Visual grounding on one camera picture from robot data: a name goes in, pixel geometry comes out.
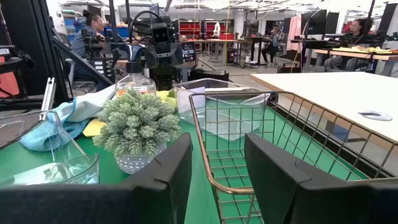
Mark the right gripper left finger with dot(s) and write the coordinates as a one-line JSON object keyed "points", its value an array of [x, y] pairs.
{"points": [[93, 205]]}

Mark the clear spray bottle black cap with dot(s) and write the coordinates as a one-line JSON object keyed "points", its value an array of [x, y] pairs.
{"points": [[135, 82]]}

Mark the pale gray towel blue trim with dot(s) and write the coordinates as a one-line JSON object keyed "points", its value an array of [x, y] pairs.
{"points": [[90, 105]]}

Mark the pink hanging cloth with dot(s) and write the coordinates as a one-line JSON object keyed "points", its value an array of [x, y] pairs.
{"points": [[293, 31]]}

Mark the green table mat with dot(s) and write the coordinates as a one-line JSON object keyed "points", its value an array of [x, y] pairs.
{"points": [[18, 158]]}

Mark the yellow microfiber towel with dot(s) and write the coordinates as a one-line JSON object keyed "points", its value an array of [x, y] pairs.
{"points": [[93, 128]]}

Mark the light wooden desk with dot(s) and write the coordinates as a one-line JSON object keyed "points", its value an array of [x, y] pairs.
{"points": [[326, 93]]}

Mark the silver aluminium bracket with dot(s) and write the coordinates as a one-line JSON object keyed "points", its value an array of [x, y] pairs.
{"points": [[49, 96]]}

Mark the person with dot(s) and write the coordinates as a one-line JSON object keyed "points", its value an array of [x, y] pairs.
{"points": [[273, 43], [82, 40], [357, 31]]}

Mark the yellow-green microfiber towel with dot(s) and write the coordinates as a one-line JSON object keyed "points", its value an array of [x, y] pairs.
{"points": [[164, 96]]}

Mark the gray desk grommet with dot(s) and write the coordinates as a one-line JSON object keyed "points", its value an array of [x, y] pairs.
{"points": [[374, 115]]}

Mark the wooden table with yellow cloths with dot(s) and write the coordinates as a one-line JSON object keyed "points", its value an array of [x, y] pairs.
{"points": [[357, 53]]}

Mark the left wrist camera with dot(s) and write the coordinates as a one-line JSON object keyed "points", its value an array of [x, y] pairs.
{"points": [[160, 34]]}

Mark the black aluminium rig frame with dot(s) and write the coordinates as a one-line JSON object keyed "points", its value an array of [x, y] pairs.
{"points": [[31, 37]]}

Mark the black flat case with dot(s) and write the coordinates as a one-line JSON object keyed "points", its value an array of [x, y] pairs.
{"points": [[208, 75]]}

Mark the clear plastic bin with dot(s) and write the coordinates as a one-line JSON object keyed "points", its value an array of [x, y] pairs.
{"points": [[77, 161], [186, 102]]}

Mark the orange panel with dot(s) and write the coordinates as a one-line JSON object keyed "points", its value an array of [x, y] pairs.
{"points": [[7, 82]]}

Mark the blue microfiber towel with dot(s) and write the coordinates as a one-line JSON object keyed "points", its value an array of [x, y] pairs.
{"points": [[40, 137]]}

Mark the red bin shelf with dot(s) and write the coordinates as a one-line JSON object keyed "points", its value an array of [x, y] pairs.
{"points": [[189, 29], [211, 29]]}

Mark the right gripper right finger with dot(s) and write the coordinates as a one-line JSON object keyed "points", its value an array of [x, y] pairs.
{"points": [[311, 202]]}

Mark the blue storage bins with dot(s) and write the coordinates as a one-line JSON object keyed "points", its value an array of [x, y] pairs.
{"points": [[70, 26]]}

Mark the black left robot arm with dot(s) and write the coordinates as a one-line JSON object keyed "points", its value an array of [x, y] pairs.
{"points": [[163, 79]]}

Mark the black monitor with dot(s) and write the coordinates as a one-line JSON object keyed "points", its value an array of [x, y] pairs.
{"points": [[314, 21]]}

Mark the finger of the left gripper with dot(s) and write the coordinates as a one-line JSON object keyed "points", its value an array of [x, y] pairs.
{"points": [[124, 51], [177, 54]]}

